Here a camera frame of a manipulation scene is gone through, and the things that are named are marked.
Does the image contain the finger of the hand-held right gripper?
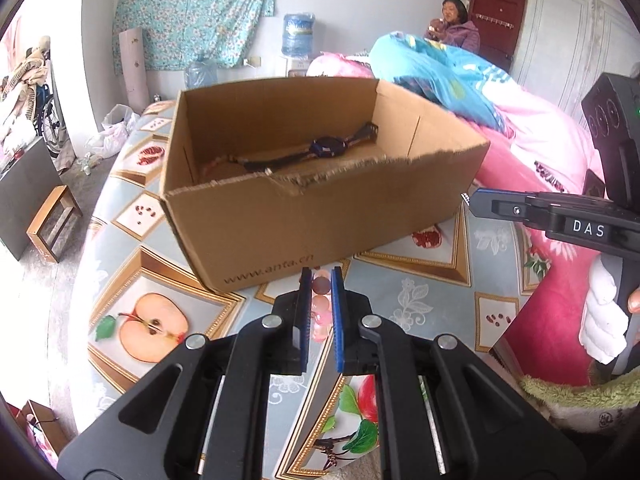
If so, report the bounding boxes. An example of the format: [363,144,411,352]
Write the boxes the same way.
[462,187,608,217]
[491,199,551,238]

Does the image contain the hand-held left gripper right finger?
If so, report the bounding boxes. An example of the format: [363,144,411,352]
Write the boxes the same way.
[330,265,587,480]

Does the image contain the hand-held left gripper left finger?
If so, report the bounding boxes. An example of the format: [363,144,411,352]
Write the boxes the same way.
[56,266,314,480]

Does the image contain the pink bead bracelet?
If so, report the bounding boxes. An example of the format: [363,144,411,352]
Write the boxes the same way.
[311,269,333,345]

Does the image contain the brown cardboard box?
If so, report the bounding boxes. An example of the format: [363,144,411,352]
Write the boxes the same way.
[159,76,491,295]

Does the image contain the dark wristwatch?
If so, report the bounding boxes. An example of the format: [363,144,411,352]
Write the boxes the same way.
[239,121,380,172]

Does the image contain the person's right hand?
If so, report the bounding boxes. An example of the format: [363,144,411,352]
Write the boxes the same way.
[581,256,622,366]

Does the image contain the pink blanket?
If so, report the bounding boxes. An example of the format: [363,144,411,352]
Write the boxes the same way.
[306,50,611,386]

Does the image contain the fruit print tablecloth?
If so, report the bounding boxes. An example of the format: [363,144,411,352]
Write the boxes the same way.
[75,100,551,480]

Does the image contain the white wardrobe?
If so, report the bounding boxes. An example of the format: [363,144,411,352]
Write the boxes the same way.
[510,0,626,126]

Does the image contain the blue patterned quilt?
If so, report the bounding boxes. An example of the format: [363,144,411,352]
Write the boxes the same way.
[369,31,523,133]

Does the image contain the blue water jug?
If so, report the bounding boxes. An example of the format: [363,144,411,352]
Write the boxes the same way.
[281,11,317,58]

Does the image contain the empty clear water jug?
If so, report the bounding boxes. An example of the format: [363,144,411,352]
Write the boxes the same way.
[185,55,218,92]

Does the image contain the white plastic bags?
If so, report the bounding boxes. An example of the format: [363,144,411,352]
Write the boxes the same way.
[85,104,141,158]

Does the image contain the wooden stool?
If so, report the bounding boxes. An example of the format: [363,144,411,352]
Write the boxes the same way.
[26,185,83,263]

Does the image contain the dark cabinet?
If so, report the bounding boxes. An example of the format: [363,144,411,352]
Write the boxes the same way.
[0,135,63,261]

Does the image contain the pink rolled board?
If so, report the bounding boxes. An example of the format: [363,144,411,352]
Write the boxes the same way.
[118,27,150,108]

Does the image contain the wheelchair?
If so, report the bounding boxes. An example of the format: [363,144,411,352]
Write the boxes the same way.
[35,80,68,158]

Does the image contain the pile of clothes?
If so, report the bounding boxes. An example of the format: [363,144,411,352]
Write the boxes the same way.
[0,35,53,111]

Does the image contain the wall hook rail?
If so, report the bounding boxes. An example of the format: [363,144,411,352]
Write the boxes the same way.
[474,12,516,28]

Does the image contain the floral wall cloth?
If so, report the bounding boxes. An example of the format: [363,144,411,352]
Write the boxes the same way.
[112,0,277,71]

